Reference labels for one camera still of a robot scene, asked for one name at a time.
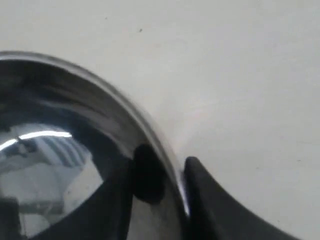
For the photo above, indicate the smooth stainless steel bowl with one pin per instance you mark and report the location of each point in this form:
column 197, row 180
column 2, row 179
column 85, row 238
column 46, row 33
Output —
column 67, row 143

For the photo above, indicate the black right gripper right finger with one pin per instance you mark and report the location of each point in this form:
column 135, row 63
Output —
column 215, row 215

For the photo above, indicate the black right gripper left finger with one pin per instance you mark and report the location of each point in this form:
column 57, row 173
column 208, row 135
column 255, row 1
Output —
column 149, row 175

